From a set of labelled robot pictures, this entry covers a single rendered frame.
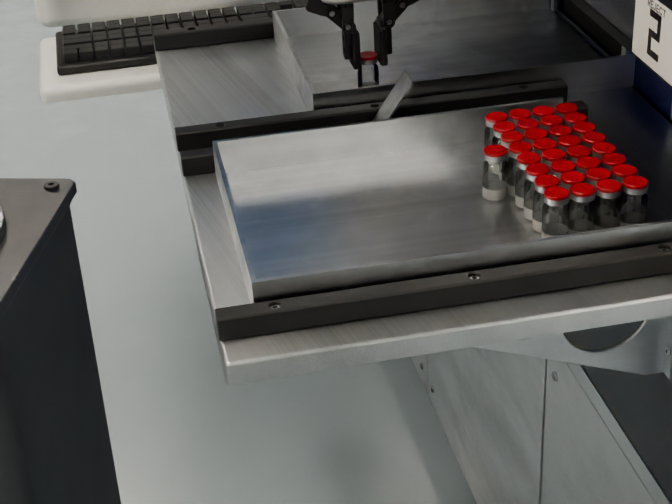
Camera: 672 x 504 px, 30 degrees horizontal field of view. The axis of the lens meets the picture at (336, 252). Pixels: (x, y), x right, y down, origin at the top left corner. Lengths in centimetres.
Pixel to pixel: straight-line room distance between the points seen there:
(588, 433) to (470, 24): 50
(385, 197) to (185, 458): 120
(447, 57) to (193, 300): 136
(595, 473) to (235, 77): 59
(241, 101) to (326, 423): 105
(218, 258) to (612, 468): 52
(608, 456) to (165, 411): 118
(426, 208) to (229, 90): 35
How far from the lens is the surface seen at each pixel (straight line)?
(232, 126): 123
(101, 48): 168
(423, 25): 152
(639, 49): 113
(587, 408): 139
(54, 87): 164
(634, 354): 114
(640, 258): 100
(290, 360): 92
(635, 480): 130
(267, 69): 142
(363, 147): 119
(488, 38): 148
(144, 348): 254
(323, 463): 220
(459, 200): 111
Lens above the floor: 140
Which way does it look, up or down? 30 degrees down
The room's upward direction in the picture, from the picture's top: 3 degrees counter-clockwise
